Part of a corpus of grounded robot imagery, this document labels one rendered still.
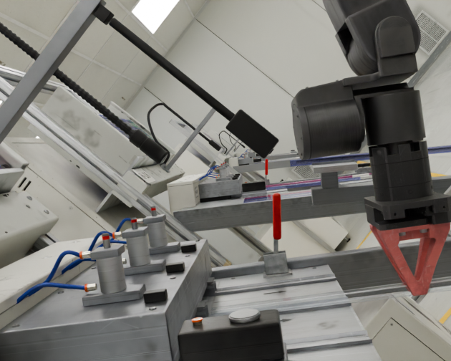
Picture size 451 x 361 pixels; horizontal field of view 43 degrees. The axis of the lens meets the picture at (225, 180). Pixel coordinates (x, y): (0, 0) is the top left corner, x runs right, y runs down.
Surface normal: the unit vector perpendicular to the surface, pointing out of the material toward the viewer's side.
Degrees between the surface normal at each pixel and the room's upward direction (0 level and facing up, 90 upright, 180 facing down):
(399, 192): 75
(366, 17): 90
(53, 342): 90
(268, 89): 90
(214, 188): 90
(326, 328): 43
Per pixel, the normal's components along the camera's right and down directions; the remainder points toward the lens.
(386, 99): -0.35, 0.09
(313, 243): -0.06, 0.06
